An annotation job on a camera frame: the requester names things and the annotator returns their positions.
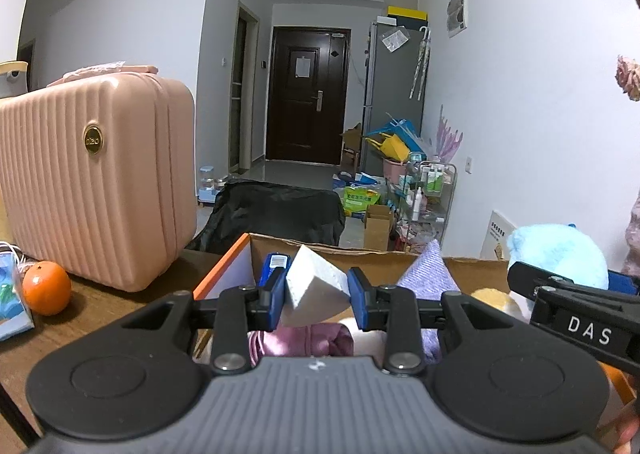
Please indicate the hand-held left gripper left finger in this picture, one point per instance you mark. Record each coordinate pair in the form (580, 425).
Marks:
(274, 296)

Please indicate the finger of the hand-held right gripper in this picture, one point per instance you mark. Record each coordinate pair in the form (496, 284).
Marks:
(625, 281)
(525, 276)

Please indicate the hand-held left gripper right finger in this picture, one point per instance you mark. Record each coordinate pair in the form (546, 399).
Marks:
(361, 299)

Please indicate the yellow plush toy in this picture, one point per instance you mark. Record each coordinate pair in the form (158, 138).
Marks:
(495, 299)

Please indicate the white sponge block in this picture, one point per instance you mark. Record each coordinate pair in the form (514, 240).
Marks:
(312, 289)

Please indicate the light blue plush toy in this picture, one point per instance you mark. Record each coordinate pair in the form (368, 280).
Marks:
(555, 249)

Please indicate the orange sided cardboard box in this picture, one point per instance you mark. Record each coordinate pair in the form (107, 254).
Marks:
(380, 261)

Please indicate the purple satin headband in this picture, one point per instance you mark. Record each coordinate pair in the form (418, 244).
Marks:
(300, 339)

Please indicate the purple fuzzy vase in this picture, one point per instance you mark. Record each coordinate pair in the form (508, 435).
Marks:
(634, 234)

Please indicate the white printed box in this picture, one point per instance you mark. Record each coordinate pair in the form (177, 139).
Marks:
(497, 234)

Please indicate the small cardboard box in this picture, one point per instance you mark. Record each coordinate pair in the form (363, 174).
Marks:
(377, 229)
(351, 143)

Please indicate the purple knitted cloth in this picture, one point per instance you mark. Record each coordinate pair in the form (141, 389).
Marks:
(430, 274)

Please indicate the black bag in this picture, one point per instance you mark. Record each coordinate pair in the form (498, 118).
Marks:
(280, 214)

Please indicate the green packet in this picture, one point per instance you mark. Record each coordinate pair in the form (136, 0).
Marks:
(360, 201)

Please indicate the pink bucket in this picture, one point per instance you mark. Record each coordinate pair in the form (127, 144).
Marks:
(392, 168)

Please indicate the purple feather decoration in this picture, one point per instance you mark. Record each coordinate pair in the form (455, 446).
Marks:
(447, 136)

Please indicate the dark brown door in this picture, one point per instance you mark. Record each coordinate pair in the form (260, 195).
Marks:
(300, 128)

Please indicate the bunch of dried roses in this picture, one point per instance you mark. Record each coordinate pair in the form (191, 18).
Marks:
(631, 78)

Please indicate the grey refrigerator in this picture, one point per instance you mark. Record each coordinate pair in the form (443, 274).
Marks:
(390, 93)

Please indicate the pink ribbed suitcase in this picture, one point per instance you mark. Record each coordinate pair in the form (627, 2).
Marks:
(75, 194)

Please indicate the orange fruit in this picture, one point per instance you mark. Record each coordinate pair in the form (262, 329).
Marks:
(47, 289)

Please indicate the paper sheet on door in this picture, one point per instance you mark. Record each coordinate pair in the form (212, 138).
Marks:
(302, 67)

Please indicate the white folded umbrella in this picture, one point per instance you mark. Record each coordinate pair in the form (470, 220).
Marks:
(421, 63)

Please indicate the clear plastic pouch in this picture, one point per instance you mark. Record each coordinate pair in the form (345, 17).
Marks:
(395, 40)

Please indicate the blue tissue packet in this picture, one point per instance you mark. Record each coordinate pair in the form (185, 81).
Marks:
(12, 299)

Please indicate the pink folded cloth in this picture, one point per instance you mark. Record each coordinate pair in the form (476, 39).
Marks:
(105, 71)

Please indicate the yellow and black box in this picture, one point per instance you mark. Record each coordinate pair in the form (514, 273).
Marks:
(407, 13)

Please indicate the side door frame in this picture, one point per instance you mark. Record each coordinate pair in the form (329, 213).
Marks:
(239, 83)

